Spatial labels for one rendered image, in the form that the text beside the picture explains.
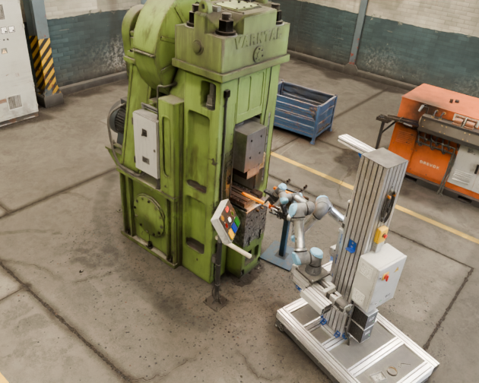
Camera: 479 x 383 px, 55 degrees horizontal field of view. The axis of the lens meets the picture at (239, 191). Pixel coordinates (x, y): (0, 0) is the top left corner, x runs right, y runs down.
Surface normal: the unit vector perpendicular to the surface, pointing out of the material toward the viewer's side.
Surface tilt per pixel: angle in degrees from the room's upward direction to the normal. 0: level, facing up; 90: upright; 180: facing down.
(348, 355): 0
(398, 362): 0
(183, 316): 0
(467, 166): 90
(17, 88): 90
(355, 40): 90
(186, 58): 90
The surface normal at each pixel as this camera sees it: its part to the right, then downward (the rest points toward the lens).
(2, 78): 0.78, 0.39
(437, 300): 0.07, -0.84
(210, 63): -0.63, 0.38
